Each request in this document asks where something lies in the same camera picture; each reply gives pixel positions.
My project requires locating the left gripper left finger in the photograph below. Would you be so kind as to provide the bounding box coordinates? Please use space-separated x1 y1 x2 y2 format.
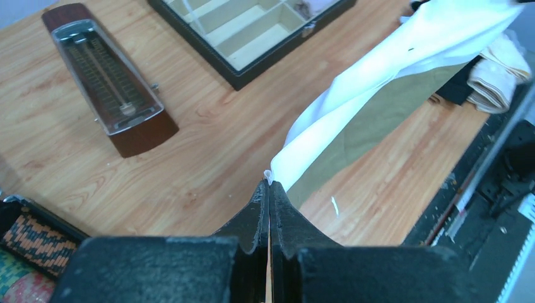
51 181 269 302

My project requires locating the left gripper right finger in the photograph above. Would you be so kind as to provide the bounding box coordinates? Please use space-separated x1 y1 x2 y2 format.
269 181 478 302

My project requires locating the olive green white underwear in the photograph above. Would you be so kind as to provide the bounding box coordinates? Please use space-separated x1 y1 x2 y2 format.
264 1 525 205

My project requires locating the black underwear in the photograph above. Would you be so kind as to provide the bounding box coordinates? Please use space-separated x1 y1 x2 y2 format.
435 56 482 105

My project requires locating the beige underwear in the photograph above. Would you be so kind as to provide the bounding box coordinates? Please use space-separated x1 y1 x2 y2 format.
467 32 533 114

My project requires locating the wooden metronome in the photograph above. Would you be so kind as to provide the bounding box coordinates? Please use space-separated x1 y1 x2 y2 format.
42 3 179 158

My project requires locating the orange black chip stack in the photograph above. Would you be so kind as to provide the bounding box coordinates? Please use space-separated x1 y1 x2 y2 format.
1 212 78 278

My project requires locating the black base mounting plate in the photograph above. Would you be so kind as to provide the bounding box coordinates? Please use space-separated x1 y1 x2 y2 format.
404 83 534 302

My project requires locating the black poker chip case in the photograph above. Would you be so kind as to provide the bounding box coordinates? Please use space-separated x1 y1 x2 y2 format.
1 195 88 302

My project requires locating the green red chip stack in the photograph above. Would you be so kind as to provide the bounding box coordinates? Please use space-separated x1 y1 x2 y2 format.
1 249 55 303

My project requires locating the black compartment display box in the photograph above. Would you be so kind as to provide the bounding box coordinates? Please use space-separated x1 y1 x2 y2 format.
148 1 356 90

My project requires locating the pink cloth in box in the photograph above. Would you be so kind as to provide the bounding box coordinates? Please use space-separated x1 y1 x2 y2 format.
294 0 332 19

